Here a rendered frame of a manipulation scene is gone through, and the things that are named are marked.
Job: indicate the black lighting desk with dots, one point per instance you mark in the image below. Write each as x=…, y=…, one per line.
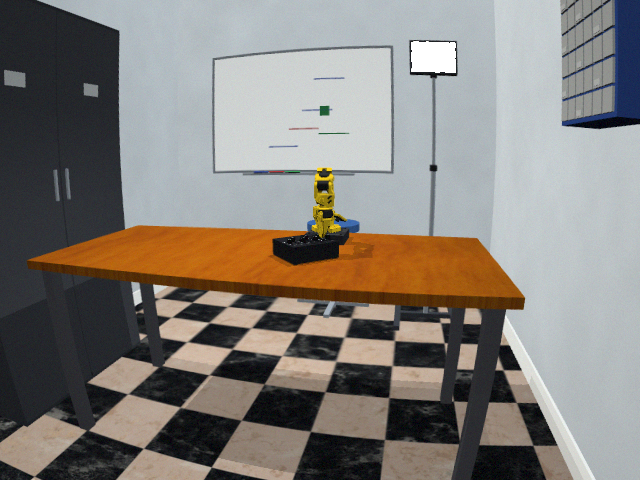
x=305, y=248

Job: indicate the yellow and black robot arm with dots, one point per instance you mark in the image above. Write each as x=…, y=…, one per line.
x=322, y=177

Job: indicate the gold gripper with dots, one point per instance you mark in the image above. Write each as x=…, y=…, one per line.
x=323, y=216

